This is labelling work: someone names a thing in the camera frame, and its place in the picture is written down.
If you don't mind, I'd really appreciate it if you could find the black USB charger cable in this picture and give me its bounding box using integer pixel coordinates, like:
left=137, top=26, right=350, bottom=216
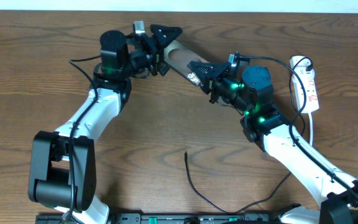
left=183, top=56, right=314, bottom=215

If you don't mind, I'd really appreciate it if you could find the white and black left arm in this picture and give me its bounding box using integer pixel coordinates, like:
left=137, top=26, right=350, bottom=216
left=27, top=21, right=182, bottom=223

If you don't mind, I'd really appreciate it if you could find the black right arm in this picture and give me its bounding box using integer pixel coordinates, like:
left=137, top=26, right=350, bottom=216
left=189, top=62, right=358, bottom=223

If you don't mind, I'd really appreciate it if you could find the white USB charger adapter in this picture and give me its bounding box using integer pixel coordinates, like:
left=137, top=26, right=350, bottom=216
left=290, top=55, right=315, bottom=81

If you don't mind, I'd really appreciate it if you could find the white power strip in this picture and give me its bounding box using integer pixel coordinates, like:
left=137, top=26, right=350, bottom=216
left=291, top=73, right=319, bottom=114

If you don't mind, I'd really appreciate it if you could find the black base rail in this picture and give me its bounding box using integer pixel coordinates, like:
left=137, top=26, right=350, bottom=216
left=35, top=212, right=285, bottom=224

